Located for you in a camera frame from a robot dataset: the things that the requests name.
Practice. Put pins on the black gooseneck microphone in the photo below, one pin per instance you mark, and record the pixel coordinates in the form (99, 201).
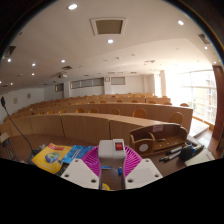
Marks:
(3, 101)

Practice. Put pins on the large square ceiling vent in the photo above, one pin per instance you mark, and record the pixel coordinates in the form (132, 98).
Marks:
(109, 26)

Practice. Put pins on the wooden lecture bench rows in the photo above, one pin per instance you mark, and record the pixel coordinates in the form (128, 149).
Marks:
(83, 128)

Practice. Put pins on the black handheld microphone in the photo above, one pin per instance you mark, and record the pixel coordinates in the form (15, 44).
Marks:
(186, 153)

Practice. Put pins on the white block charger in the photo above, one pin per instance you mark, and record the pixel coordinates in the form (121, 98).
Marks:
(110, 151)

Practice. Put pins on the black remote control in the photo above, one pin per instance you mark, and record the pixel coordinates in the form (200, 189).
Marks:
(62, 169)

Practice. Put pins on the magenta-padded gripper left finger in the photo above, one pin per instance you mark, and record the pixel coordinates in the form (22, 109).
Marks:
(80, 171)

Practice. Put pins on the grey flat device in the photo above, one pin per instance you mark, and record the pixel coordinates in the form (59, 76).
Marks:
(192, 140)

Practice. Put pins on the small dark ceiling vent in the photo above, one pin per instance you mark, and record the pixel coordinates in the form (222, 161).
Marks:
(204, 38)

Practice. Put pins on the wooden desk organizer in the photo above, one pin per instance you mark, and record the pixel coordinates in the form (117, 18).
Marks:
(166, 136)

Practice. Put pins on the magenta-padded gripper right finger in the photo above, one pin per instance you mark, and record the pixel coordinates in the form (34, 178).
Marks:
(141, 171)

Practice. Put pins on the yellow book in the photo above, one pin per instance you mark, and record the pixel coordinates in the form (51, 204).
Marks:
(46, 158)

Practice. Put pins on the wooden chairs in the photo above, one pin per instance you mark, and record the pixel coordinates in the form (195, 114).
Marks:
(140, 113)

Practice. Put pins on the black metal frame stand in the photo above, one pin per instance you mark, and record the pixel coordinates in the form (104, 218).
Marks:
(6, 143)

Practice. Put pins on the blue booklet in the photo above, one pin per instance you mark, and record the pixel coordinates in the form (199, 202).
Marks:
(75, 153)

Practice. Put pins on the black pens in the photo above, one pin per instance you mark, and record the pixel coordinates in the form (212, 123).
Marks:
(171, 154)

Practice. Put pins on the round ceiling lights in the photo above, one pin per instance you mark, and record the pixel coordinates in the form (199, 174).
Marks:
(72, 6)

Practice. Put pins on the blue marker pen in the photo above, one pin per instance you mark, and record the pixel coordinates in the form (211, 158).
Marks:
(119, 171)

